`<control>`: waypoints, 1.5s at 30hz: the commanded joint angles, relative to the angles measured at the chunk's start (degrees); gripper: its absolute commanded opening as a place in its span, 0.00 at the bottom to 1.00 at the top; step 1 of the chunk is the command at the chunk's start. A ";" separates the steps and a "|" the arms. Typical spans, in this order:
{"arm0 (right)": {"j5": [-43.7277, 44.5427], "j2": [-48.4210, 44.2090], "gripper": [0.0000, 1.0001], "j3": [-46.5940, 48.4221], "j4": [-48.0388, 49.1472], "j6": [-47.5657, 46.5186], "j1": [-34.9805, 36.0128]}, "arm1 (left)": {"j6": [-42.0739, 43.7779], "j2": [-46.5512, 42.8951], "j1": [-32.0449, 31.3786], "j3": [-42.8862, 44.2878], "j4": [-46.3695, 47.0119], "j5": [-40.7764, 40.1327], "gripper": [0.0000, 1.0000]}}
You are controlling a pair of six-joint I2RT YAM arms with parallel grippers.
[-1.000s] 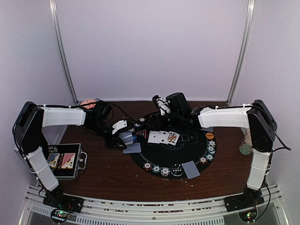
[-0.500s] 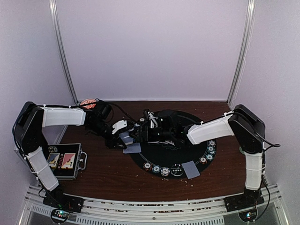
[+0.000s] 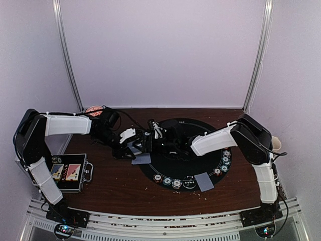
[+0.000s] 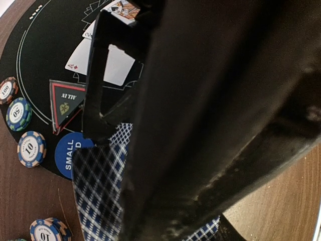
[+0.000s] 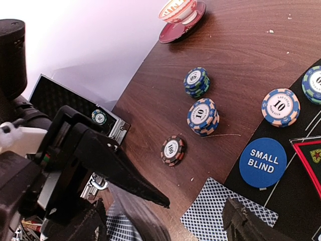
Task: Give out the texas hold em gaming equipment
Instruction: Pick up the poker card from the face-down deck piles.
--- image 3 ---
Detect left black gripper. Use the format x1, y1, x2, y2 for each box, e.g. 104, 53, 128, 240
94, 128, 136, 160

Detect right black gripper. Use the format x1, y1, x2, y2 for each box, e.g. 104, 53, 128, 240
132, 136, 178, 154

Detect blue card deck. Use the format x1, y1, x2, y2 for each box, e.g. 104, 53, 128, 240
127, 142, 143, 156

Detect green white chips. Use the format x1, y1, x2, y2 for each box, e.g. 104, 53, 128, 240
220, 165, 229, 173
163, 177, 172, 186

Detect blue white chips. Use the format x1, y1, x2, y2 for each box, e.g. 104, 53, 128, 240
172, 179, 182, 189
222, 150, 231, 165

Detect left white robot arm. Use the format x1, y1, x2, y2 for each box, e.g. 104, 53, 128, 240
13, 108, 138, 223

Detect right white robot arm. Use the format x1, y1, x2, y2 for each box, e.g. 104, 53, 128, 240
141, 114, 279, 222

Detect round black poker mat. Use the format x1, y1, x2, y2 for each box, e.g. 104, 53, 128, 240
135, 118, 233, 193

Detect red white patterned bowl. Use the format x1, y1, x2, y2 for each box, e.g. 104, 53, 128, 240
85, 105, 103, 117

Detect red card box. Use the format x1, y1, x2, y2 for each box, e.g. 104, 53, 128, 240
65, 164, 81, 181

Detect aluminium poker case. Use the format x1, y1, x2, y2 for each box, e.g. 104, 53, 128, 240
46, 154, 94, 193

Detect chips in case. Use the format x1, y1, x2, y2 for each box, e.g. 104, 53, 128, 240
52, 156, 62, 164

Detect yellow blue card box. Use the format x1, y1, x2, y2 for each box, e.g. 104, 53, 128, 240
51, 164, 64, 181

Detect white green paper cup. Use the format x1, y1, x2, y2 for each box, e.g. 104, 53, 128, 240
271, 136, 282, 152

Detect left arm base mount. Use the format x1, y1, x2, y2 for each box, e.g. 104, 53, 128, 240
46, 208, 90, 228

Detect aluminium front rail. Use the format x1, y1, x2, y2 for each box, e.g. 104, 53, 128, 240
20, 209, 311, 241

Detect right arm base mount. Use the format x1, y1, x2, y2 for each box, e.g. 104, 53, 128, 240
239, 208, 283, 227

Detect left aluminium frame post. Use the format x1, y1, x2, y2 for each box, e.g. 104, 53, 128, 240
52, 0, 84, 111

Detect aluminium frame post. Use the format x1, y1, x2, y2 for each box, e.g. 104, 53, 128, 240
242, 0, 275, 113
52, 0, 84, 111

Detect right aluminium frame post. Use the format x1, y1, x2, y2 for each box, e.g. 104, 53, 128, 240
242, 0, 275, 113

